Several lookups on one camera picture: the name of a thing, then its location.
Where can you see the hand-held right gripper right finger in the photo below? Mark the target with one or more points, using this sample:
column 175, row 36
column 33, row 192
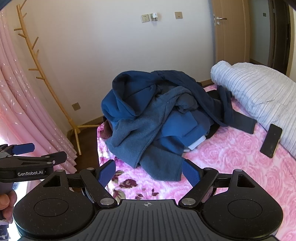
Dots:
column 190, row 172

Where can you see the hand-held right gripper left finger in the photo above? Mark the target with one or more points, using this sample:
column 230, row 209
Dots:
column 107, row 172

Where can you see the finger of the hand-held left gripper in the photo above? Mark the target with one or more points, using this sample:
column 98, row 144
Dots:
column 24, row 148
column 34, row 160

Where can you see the person's left hand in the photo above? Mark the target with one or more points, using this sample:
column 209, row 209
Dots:
column 8, row 204

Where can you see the white garment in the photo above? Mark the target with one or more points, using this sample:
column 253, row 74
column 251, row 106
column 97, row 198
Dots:
column 196, row 142

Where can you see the dark red garment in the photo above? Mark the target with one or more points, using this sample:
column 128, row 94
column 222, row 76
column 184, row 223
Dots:
column 106, row 131

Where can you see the pink floral blanket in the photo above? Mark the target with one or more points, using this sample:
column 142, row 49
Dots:
column 231, row 157

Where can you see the pink curtain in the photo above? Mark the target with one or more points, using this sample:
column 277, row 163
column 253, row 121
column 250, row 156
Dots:
column 18, row 104

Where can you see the black garment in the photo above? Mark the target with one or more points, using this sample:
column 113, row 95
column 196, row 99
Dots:
column 211, row 132

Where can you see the grey-blue hoodie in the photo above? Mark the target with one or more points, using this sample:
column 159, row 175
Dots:
column 143, row 129

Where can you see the black smartphone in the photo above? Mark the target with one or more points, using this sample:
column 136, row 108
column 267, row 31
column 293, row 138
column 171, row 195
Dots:
column 271, row 141

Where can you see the wooden coat rack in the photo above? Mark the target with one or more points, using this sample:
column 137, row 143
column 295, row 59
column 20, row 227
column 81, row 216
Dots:
column 35, row 56

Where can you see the light pink folded sheet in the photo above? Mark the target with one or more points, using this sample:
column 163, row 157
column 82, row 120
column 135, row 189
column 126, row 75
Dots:
column 254, row 92

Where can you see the light wooden door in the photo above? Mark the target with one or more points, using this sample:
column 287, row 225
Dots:
column 231, row 34

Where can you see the white plug-in device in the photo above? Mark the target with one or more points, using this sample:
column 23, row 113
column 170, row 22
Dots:
column 154, row 17

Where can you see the tan wall outlet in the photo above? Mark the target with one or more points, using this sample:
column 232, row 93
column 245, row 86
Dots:
column 76, row 106

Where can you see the white wall socket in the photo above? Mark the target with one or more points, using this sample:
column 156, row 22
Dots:
column 145, row 18

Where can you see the dark wooden door frame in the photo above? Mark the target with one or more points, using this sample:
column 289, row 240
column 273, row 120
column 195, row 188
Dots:
column 281, row 34

